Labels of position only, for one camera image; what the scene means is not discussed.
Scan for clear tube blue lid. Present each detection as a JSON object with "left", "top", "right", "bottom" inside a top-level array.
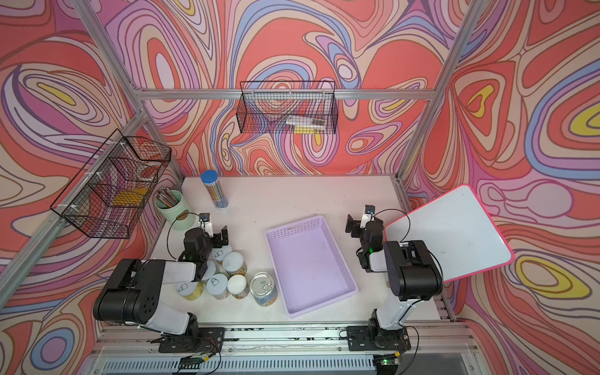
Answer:
[{"left": 201, "top": 170, "right": 229, "bottom": 209}]

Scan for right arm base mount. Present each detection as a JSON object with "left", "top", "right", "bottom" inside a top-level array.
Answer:
[{"left": 345, "top": 326, "right": 412, "bottom": 353}]

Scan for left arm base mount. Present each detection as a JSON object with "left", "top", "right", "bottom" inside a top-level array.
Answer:
[{"left": 157, "top": 327, "right": 225, "bottom": 354}]

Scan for aluminium rail front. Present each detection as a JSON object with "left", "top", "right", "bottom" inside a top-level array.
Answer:
[{"left": 79, "top": 322, "right": 491, "bottom": 374}]

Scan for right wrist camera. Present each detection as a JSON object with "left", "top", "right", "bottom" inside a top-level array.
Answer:
[{"left": 360, "top": 205, "right": 375, "bottom": 229}]

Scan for items in back basket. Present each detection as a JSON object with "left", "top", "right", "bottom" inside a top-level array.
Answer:
[{"left": 285, "top": 115, "right": 327, "bottom": 134}]

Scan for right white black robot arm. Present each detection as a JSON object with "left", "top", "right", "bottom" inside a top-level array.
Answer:
[{"left": 345, "top": 213, "right": 444, "bottom": 331}]

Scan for silver pull-tab can front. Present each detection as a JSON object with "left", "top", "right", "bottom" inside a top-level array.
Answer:
[{"left": 206, "top": 273, "right": 230, "bottom": 300}]

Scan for orange can plastic lid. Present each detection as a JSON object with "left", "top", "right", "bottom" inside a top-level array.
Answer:
[{"left": 222, "top": 252, "right": 247, "bottom": 276}]

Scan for white board pink frame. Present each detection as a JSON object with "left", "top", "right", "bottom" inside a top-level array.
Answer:
[{"left": 385, "top": 185, "right": 515, "bottom": 282}]

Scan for black wire basket back wall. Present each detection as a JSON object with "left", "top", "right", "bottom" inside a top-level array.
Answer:
[{"left": 236, "top": 80, "right": 339, "bottom": 135}]

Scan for can with white plastic lid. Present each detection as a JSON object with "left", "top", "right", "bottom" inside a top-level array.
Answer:
[{"left": 227, "top": 274, "right": 249, "bottom": 299}]

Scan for large blue label can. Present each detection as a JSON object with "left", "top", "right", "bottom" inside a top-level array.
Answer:
[{"left": 249, "top": 272, "right": 278, "bottom": 307}]

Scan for purple plastic perforated basket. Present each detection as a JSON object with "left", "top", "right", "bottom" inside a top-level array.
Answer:
[{"left": 266, "top": 215, "right": 358, "bottom": 318}]

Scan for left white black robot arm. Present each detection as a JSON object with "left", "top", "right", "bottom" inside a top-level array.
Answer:
[{"left": 93, "top": 227, "right": 229, "bottom": 336}]

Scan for green cup with pencils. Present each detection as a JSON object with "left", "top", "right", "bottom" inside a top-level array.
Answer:
[{"left": 154, "top": 187, "right": 195, "bottom": 231}]

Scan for black wire basket wall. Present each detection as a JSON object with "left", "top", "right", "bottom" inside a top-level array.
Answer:
[
  {"left": 236, "top": 80, "right": 339, "bottom": 135},
  {"left": 50, "top": 130, "right": 172, "bottom": 239}
]

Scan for black wire basket left wall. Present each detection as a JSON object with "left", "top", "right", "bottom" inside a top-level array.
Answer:
[{"left": 50, "top": 130, "right": 172, "bottom": 239}]

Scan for yellow label pull-tab can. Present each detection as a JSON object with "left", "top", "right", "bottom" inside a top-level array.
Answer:
[{"left": 176, "top": 281, "right": 204, "bottom": 301}]

